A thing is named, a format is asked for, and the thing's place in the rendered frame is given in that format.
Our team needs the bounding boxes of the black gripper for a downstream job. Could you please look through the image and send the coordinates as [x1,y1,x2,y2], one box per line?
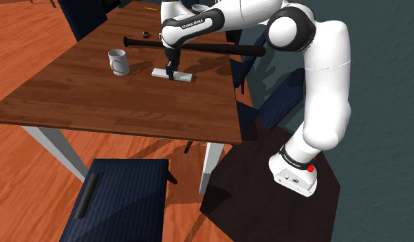
[163,46,182,82]

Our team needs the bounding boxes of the white flat rectangular bar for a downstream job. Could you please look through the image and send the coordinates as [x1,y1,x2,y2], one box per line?
[151,67,194,83]

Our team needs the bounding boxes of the black baseball bat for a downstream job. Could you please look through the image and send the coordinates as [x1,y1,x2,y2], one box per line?
[122,36,267,58]

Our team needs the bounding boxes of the white mug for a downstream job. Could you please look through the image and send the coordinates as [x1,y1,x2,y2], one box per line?
[107,48,131,76]

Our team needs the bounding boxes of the brown wooden table white legs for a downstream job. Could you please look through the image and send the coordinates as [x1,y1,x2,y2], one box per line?
[0,0,243,196]

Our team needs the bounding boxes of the grey bowl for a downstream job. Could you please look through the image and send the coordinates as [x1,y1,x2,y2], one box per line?
[190,3,212,14]

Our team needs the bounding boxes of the dark blue chair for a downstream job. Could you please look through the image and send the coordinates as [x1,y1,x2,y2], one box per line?
[58,158,179,242]
[56,0,109,43]
[226,29,269,96]
[235,67,307,142]

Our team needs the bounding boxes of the dark robot stand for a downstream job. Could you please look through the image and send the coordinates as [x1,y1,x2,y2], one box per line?
[199,110,342,242]

